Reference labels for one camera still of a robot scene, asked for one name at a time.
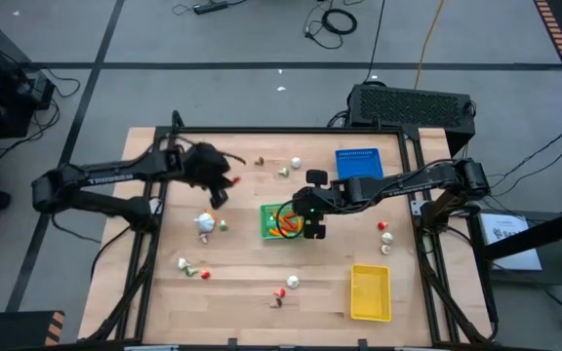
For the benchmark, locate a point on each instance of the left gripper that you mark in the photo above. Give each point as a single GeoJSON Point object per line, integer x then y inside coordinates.
{"type": "Point", "coordinates": [205, 166]}

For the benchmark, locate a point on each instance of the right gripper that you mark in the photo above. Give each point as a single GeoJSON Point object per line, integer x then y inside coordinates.
{"type": "Point", "coordinates": [312, 200]}

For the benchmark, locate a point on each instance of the thin red toy pepper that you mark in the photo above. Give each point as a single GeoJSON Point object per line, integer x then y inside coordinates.
{"type": "Point", "coordinates": [235, 180]}

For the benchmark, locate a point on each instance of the orange toy pepper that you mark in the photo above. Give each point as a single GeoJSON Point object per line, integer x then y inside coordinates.
{"type": "Point", "coordinates": [300, 225]}

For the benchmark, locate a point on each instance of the large red toy pepper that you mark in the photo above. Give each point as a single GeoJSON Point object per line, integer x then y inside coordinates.
{"type": "Point", "coordinates": [288, 220]}

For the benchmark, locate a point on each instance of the tan cap toy mushroom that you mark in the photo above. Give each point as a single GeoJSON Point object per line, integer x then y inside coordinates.
{"type": "Point", "coordinates": [385, 249]}
{"type": "Point", "coordinates": [259, 160]}

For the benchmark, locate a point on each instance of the orange toy carrot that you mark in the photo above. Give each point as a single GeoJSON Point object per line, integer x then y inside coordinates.
{"type": "Point", "coordinates": [210, 213]}

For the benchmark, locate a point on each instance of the green cap toy mushroom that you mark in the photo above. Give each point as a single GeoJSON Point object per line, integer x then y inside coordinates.
{"type": "Point", "coordinates": [223, 225]}
{"type": "Point", "coordinates": [283, 171]}
{"type": "Point", "coordinates": [190, 271]}

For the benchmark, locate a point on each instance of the small white toy garlic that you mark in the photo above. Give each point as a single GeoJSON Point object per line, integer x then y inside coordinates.
{"type": "Point", "coordinates": [387, 238]}
{"type": "Point", "coordinates": [296, 162]}
{"type": "Point", "coordinates": [293, 281]}

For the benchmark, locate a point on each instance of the orange-red toy carrot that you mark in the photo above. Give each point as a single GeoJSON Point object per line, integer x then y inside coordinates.
{"type": "Point", "coordinates": [275, 232]}

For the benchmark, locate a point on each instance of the large white toy garlic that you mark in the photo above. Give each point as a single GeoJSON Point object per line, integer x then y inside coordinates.
{"type": "Point", "coordinates": [205, 223]}

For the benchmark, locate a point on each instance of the white toy mushroom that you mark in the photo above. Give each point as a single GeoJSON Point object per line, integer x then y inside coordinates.
{"type": "Point", "coordinates": [204, 238]}
{"type": "Point", "coordinates": [182, 263]}

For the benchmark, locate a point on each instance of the red cap toy mushroom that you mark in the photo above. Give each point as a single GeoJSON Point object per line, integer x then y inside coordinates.
{"type": "Point", "coordinates": [205, 274]}
{"type": "Point", "coordinates": [382, 225]}
{"type": "Point", "coordinates": [280, 292]}

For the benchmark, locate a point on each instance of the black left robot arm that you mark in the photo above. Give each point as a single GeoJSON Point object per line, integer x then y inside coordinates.
{"type": "Point", "coordinates": [115, 171]}

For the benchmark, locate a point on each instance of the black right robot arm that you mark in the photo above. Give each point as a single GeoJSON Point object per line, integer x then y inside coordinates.
{"type": "Point", "coordinates": [408, 183]}

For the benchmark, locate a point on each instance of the green plastic basket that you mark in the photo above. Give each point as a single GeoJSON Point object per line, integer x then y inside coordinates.
{"type": "Point", "coordinates": [267, 214]}

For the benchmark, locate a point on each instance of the blue plastic basket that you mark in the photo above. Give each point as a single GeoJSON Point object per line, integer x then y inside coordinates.
{"type": "Point", "coordinates": [359, 164]}

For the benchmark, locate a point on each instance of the yellow plastic basket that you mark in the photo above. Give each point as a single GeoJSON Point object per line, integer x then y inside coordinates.
{"type": "Point", "coordinates": [370, 292]}

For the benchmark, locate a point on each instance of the brown streaked cap toy mushroom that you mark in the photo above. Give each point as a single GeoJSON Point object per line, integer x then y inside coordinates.
{"type": "Point", "coordinates": [275, 302]}

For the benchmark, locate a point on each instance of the black perforated computer case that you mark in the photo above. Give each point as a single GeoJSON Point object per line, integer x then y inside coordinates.
{"type": "Point", "coordinates": [408, 107]}

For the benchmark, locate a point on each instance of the black power strip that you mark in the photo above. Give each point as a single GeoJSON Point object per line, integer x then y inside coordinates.
{"type": "Point", "coordinates": [210, 7]}

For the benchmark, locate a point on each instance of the white paper sheet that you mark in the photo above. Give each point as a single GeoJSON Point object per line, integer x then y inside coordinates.
{"type": "Point", "coordinates": [510, 244]}

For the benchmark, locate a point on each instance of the black side stand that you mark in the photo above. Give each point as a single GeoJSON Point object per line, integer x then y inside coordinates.
{"type": "Point", "coordinates": [554, 234]}

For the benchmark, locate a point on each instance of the black equipment stack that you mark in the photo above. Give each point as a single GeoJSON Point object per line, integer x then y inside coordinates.
{"type": "Point", "coordinates": [3, 88]}

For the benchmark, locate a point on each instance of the black hazard striped box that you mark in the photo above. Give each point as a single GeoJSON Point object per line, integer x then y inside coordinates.
{"type": "Point", "coordinates": [12, 331]}

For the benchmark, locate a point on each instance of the black metal table frame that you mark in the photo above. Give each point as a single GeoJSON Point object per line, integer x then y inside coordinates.
{"type": "Point", "coordinates": [286, 130]}

